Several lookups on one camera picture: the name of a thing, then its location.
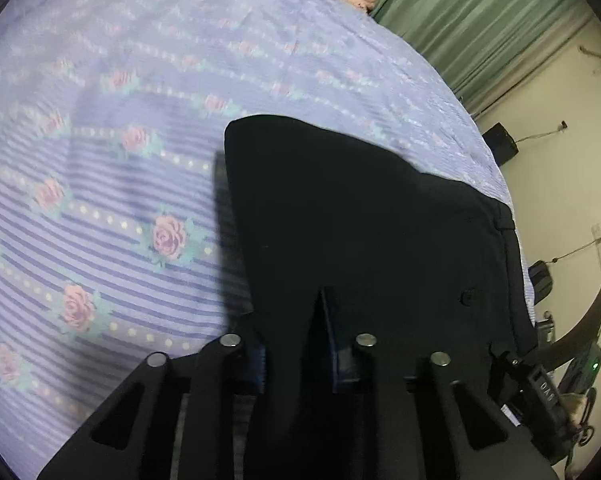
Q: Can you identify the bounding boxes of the black pants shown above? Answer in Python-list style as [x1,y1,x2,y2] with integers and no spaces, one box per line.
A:
[224,115,546,479]

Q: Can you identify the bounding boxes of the black speaker box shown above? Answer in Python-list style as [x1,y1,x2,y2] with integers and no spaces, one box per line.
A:
[483,122,519,167]

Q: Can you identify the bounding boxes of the black curved chair back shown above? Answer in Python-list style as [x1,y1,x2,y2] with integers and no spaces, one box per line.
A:
[523,286,601,372]

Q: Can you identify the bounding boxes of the black cable connector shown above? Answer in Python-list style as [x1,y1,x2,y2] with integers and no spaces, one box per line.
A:
[489,346,582,466]

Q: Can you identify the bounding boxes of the green curtain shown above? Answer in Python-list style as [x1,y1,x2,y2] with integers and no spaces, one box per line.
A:
[372,0,593,116]

